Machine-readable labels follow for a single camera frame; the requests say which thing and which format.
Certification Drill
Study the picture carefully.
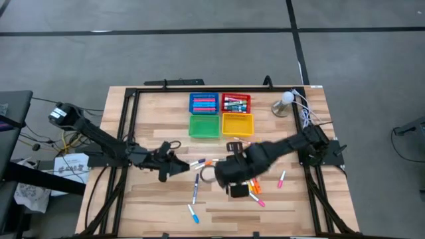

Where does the small white marker blue cap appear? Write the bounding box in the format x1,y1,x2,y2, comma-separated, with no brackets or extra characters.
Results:
187,203,201,224

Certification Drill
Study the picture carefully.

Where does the bulb lamp on round base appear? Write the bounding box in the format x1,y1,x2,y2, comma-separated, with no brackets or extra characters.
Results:
271,90,296,118

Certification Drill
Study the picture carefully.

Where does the thin dark blue marker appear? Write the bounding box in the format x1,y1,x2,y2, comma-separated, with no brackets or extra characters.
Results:
192,173,201,205

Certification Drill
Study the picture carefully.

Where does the white cable bundle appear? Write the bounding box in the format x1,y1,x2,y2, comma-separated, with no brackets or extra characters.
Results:
289,88,321,127

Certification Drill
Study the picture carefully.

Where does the black side desk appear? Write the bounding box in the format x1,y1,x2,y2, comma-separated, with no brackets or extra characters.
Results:
0,90,34,160

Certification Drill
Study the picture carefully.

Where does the black stand foot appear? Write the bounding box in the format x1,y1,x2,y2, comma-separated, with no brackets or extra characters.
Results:
393,115,425,137

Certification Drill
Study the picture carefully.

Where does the small white marker orange cap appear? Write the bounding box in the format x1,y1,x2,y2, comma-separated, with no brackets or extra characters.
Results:
194,159,214,171

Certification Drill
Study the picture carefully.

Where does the green plastic basket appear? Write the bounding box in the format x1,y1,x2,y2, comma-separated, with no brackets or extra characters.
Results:
188,114,221,139

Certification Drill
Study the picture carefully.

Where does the thin red marker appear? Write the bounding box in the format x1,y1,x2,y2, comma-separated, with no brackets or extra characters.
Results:
232,136,263,145

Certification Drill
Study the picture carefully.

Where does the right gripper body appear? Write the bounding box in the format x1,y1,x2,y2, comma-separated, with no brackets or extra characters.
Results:
214,141,272,199

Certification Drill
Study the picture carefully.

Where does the white printed paper sheet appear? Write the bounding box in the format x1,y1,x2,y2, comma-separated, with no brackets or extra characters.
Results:
52,153,90,197

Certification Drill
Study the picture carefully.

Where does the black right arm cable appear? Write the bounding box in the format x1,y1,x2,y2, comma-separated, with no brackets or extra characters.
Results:
199,165,219,184

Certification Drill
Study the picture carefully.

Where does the yellow floor cable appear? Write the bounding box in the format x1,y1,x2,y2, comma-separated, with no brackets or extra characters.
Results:
18,131,82,154

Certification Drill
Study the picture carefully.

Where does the yellow plastic basket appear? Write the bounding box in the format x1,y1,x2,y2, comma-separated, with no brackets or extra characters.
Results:
221,112,255,137

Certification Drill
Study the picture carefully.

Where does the white plastic bag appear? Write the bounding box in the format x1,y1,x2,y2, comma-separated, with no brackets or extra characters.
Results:
13,158,52,214

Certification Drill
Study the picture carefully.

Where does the blue plastic basket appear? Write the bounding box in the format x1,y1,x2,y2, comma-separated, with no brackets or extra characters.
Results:
189,92,220,116

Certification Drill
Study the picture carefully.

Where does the black slanted beam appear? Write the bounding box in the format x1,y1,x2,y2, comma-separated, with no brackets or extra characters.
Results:
5,161,87,197

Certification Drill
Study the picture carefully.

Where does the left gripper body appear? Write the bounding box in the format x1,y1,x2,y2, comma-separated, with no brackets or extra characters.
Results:
135,141,173,183

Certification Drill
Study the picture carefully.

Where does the black power strip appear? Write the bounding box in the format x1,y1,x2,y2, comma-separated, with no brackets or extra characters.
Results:
143,78,206,87

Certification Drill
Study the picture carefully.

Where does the black aluminium table frame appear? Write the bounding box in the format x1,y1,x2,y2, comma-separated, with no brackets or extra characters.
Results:
75,84,361,239

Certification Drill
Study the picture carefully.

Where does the black floor cable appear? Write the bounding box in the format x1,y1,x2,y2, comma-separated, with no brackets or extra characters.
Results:
31,96,108,114

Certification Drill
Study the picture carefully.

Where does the red plastic basket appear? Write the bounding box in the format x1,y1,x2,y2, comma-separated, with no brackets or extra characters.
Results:
220,92,252,114

